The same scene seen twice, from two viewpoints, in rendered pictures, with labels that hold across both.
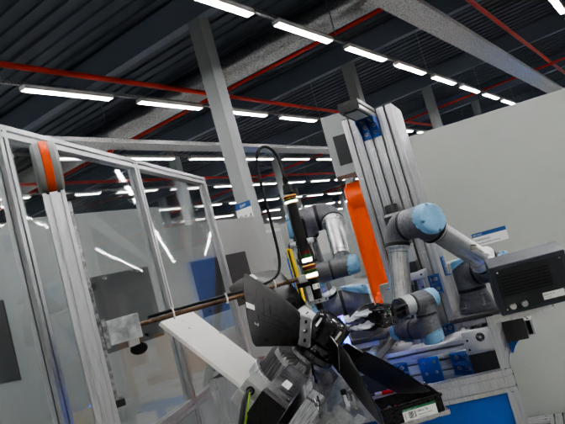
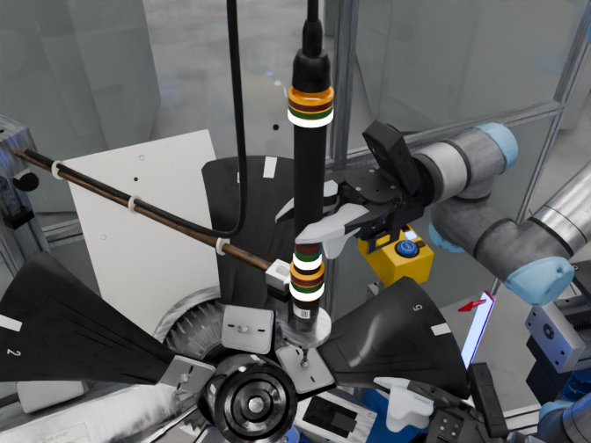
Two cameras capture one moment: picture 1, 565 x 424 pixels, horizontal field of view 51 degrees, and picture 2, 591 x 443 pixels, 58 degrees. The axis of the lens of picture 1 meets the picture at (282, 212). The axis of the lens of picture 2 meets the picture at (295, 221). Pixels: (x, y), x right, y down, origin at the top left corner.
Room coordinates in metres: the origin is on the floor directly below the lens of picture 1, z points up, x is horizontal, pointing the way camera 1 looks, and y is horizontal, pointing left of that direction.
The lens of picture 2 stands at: (1.69, -0.40, 1.89)
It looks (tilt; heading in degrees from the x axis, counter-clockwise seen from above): 42 degrees down; 55
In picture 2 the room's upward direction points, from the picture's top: straight up
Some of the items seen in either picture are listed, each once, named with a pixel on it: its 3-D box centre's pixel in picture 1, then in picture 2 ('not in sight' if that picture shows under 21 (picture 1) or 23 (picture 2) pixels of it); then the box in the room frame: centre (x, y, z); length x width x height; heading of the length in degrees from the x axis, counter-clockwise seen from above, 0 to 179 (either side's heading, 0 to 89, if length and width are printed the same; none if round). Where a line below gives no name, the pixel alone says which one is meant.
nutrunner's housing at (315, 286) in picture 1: (302, 241); (308, 219); (1.97, -0.04, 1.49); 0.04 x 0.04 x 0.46
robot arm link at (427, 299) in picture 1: (423, 301); not in sight; (2.16, -0.40, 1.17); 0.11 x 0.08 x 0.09; 115
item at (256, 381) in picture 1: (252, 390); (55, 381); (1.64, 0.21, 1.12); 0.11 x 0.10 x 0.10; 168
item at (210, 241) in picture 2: (224, 299); (133, 206); (1.85, 0.24, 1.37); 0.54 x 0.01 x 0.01; 113
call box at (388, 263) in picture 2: not in sight; (393, 252); (2.38, 0.18, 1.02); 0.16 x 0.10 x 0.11; 78
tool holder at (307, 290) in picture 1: (312, 288); (300, 302); (1.96, -0.03, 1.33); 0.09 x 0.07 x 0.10; 113
